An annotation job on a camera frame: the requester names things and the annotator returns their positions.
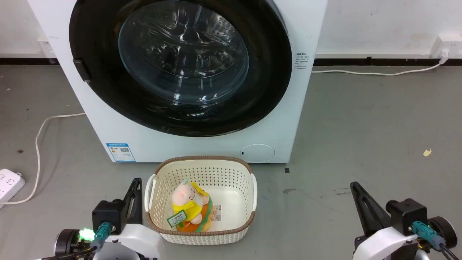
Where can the round white filter cover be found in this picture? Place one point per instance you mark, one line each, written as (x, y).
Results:
(257, 153)

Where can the white power strip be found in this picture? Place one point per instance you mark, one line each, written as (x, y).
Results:
(8, 183)

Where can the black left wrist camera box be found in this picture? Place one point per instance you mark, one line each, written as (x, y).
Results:
(108, 216)

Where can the small printed text sticker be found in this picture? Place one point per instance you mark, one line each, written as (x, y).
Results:
(300, 60)

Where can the round black glass washer door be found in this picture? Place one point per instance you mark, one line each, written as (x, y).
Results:
(269, 76)

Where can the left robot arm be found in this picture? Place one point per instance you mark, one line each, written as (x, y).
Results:
(68, 243)

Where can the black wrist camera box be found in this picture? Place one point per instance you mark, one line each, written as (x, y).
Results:
(108, 216)
(406, 215)

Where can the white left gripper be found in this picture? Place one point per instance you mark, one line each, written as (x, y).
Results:
(133, 240)

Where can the blue energy label sticker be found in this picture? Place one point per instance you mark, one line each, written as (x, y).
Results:
(121, 152)

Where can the pink plush doll yellow coat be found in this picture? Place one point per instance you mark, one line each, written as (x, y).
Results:
(186, 198)

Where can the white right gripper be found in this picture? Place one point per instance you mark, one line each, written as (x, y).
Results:
(388, 243)

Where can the white power plug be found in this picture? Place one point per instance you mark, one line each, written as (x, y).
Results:
(443, 56)

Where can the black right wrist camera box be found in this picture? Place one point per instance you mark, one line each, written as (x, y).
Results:
(406, 215)

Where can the cream woven laundry basket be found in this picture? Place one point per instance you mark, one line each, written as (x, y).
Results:
(231, 174)

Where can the small printed paper card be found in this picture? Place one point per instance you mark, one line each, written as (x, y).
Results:
(216, 213)

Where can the white front-load washing machine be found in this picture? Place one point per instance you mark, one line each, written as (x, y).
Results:
(202, 148)

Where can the yellow paper scrap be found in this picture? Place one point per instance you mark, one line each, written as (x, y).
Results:
(427, 152)

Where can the white wall outlet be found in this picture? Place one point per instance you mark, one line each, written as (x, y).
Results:
(449, 42)

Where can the green white doll tag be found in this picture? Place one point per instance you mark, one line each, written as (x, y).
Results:
(177, 218)

